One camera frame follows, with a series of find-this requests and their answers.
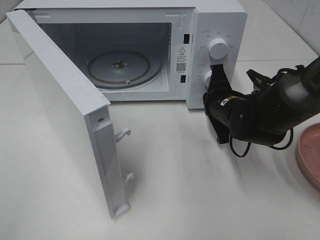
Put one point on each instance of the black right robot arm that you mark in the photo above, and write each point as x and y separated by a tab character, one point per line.
264	116

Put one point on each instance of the lower white timer knob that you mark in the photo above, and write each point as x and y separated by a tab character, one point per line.
207	78

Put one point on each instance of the white microwave door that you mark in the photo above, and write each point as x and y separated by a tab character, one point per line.
78	111

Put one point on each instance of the upper white power knob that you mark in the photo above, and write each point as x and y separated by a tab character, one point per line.
218	48

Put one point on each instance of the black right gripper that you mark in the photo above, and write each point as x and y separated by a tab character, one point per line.
225	108

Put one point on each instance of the white microwave oven body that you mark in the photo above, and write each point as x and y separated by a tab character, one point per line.
85	29

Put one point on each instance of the round white door button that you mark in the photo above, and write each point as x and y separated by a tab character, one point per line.
201	99

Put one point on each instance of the pink round plate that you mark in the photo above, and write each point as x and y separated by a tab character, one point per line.
308	154

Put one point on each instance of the white warning label sticker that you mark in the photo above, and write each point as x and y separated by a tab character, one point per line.
181	59

